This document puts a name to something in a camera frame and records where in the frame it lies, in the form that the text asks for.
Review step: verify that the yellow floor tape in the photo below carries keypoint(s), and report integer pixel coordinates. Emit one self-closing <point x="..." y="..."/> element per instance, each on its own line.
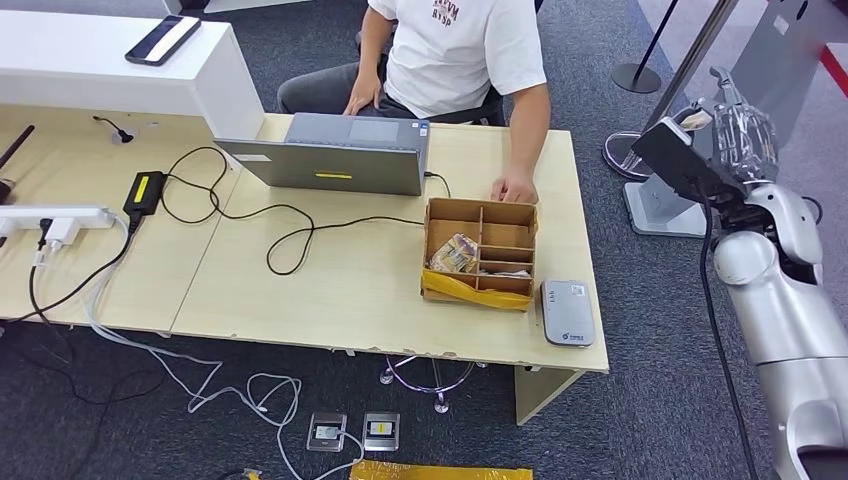
<point x="437" y="473"/>

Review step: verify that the grey kiosk stand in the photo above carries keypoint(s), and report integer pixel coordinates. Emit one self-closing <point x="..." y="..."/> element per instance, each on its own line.
<point x="795" y="46"/>

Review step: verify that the black smartphone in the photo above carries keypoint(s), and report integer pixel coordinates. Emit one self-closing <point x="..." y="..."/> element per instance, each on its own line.
<point x="162" y="41"/>

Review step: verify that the grey laptop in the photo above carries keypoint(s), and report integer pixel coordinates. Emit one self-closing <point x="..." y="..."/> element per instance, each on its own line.
<point x="331" y="169"/>

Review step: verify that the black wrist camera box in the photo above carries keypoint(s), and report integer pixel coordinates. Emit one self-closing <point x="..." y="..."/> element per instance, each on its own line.
<point x="669" y="159"/>

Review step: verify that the person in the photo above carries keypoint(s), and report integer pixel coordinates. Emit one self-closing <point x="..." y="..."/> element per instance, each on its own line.
<point x="450" y="60"/>

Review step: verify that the person's right forearm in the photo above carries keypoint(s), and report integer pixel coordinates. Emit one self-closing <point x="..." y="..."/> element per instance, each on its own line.
<point x="376" y="46"/>

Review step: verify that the grey card reader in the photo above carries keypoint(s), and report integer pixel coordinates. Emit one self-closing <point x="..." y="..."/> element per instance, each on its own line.
<point x="567" y="314"/>

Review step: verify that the wooden desk side panel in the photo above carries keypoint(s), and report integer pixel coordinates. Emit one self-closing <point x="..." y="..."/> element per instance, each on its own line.
<point x="538" y="394"/>

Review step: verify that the black office chair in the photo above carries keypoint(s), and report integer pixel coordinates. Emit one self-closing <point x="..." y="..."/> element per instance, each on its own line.
<point x="487" y="109"/>

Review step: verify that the black stanchion post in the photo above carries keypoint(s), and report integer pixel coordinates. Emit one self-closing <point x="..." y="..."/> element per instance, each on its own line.
<point x="636" y="78"/>

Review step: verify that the white raised counter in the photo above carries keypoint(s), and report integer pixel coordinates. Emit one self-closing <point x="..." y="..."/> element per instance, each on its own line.
<point x="79" y="73"/>

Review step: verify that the person's left hand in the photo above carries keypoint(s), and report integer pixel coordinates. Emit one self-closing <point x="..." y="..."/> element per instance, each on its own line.
<point x="517" y="189"/>

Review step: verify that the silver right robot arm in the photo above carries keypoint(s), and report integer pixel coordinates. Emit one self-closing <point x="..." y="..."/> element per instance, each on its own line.
<point x="788" y="318"/>

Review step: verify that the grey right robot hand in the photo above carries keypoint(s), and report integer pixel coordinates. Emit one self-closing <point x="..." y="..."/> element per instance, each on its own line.
<point x="745" y="146"/>

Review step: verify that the chrome stool base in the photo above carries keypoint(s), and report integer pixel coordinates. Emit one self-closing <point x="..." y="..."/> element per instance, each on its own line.
<point x="441" y="404"/>

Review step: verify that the white ID card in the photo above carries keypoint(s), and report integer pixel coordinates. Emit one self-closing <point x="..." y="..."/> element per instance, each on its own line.
<point x="697" y="120"/>

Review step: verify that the person's right hand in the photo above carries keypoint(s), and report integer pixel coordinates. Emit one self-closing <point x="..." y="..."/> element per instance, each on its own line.
<point x="364" y="93"/>

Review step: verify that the black power adapter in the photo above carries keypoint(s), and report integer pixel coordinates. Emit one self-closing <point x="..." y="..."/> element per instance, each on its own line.
<point x="144" y="192"/>

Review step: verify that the chrome stanchion post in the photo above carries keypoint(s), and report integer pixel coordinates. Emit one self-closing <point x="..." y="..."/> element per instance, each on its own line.
<point x="623" y="156"/>

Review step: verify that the white card pile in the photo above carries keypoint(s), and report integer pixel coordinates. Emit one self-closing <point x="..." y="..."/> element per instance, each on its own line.
<point x="513" y="273"/>

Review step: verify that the black router with antenna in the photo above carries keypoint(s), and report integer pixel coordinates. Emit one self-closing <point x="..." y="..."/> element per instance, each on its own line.
<point x="17" y="147"/>

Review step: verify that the white charger plug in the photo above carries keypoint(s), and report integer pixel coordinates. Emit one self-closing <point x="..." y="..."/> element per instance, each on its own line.
<point x="61" y="230"/>

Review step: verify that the cardboard divider box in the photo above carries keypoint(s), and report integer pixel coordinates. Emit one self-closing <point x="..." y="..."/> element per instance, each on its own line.
<point x="507" y="235"/>

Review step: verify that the white power strip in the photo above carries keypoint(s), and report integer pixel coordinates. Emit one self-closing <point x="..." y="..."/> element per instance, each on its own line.
<point x="66" y="215"/>

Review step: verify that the black yellow plug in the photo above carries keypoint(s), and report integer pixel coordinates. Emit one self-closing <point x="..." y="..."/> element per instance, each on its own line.
<point x="252" y="474"/>

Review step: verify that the person's left forearm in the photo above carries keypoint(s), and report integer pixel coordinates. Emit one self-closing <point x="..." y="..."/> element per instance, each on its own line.
<point x="528" y="132"/>

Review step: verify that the steel floor socket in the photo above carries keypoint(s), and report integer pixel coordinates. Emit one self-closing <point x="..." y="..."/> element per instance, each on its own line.
<point x="327" y="432"/>
<point x="381" y="430"/>

